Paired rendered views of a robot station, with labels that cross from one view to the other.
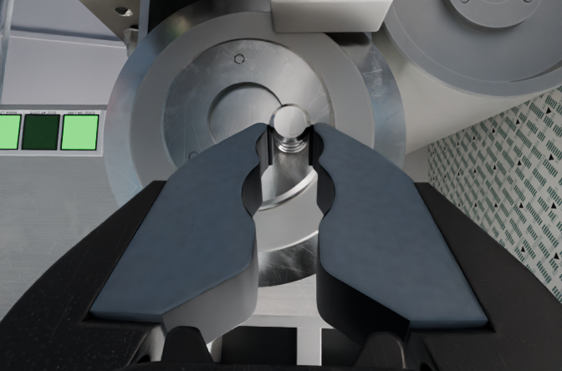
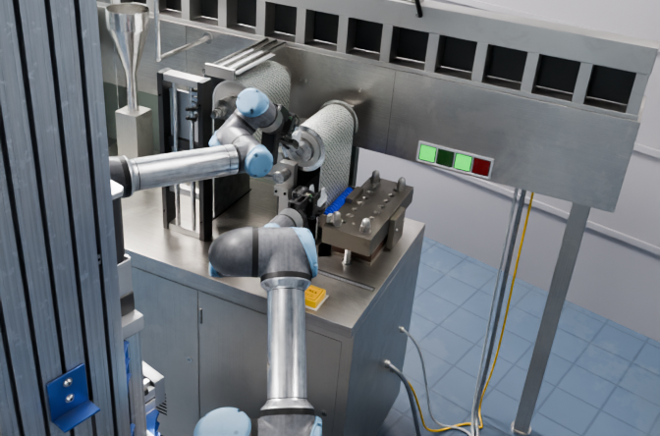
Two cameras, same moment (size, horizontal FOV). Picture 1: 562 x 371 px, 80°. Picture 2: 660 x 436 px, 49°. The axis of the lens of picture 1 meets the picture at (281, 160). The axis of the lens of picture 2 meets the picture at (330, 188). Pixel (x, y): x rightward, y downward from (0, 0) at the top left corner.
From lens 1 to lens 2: 2.07 m
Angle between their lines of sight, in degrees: 32
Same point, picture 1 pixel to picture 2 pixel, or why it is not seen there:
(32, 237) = (453, 113)
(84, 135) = (425, 151)
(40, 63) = not seen: outside the picture
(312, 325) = (339, 53)
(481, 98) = not seen: hidden behind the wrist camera
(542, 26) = not seen: hidden behind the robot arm
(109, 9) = (395, 197)
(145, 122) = (316, 153)
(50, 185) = (443, 134)
